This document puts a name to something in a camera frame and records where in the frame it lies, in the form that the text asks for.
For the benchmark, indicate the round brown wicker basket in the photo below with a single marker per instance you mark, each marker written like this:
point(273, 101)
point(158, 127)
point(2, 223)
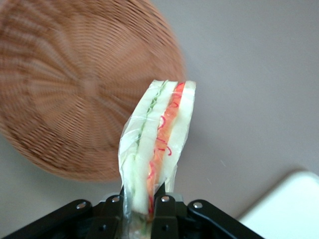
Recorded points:
point(74, 87)

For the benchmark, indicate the cream plastic tray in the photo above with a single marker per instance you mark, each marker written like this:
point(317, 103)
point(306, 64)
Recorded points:
point(286, 209)

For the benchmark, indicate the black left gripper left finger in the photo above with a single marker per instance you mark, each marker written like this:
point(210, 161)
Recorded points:
point(99, 219)

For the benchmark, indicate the plastic-wrapped sandwich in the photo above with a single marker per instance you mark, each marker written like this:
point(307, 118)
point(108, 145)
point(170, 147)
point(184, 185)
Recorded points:
point(162, 129)

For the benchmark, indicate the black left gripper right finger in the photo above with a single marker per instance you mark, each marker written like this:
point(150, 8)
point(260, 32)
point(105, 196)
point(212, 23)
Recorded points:
point(189, 221)

